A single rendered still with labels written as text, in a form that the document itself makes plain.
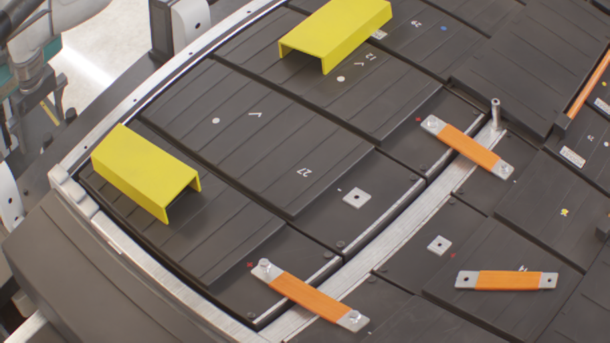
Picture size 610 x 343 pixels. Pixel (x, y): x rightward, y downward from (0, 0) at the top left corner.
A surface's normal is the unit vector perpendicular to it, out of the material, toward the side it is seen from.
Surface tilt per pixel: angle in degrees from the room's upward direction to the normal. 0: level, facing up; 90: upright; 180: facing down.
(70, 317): 0
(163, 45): 90
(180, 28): 90
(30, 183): 0
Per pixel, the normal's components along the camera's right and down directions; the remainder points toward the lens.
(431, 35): -0.08, -0.71
